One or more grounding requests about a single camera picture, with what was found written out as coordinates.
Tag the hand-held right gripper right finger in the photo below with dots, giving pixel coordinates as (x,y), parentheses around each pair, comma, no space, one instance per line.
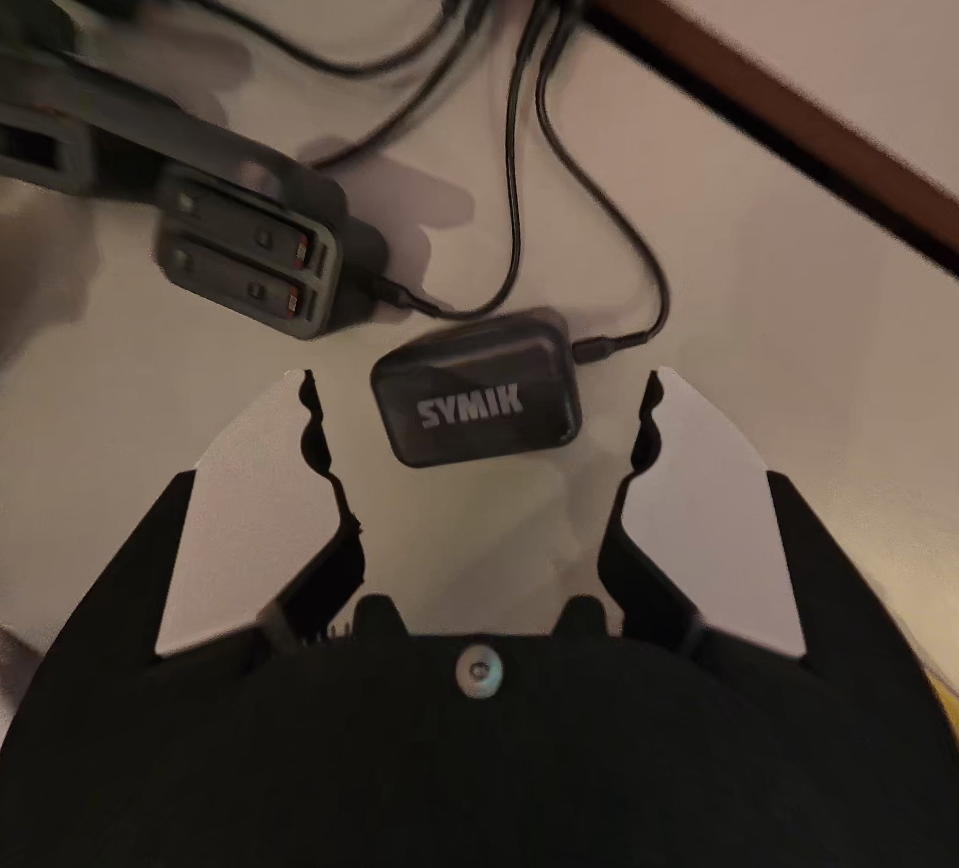
(712,531)

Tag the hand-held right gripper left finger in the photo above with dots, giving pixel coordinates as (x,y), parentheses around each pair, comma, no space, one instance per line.
(247,531)

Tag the black battery orange stripe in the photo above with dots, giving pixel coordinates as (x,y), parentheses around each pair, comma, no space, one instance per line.
(225,284)
(247,227)

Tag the black battery charger case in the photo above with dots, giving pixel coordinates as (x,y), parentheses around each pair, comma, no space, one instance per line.
(472,389)
(150,134)

